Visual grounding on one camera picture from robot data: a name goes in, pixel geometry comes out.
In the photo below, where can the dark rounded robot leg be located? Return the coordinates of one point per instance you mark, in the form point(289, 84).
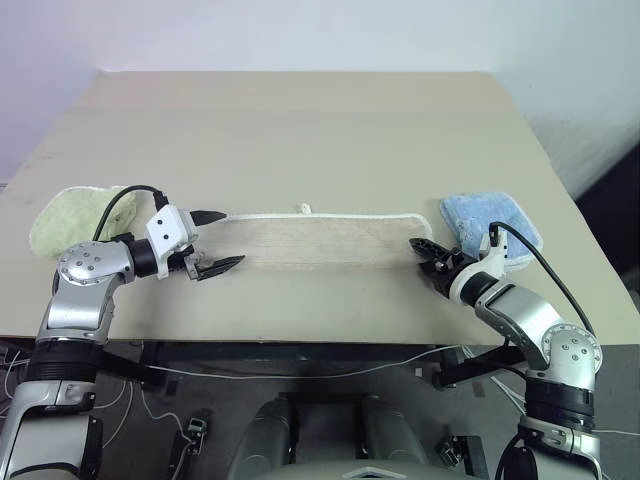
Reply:
point(265, 430)
point(395, 430)

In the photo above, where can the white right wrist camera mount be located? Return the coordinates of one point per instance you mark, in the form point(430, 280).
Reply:
point(492, 262)

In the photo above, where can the black table frame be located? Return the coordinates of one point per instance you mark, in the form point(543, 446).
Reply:
point(280, 352)

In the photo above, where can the small black floor clamp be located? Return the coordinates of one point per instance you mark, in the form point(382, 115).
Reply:
point(197, 430)
point(450, 450)

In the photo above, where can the beige long towel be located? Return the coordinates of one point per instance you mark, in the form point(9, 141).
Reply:
point(325, 245)

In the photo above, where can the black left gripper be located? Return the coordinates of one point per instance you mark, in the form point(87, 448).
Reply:
point(189, 262)

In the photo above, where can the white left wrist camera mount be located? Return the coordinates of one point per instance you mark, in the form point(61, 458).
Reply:
point(167, 230)

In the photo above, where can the light green folded towel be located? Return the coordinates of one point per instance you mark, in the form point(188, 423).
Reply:
point(65, 220)

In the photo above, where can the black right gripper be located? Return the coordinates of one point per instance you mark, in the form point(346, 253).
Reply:
point(445, 272)

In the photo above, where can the grey robot torso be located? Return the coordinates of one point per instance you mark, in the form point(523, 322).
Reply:
point(370, 471)

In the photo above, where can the light blue folded towel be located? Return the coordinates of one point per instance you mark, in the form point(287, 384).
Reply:
point(477, 210)

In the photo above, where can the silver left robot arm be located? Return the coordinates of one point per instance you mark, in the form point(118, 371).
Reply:
point(80, 300)

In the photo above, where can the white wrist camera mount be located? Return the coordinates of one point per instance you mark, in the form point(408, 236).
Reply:
point(167, 230)
point(492, 262)

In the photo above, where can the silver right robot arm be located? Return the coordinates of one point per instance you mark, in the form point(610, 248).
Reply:
point(530, 310)

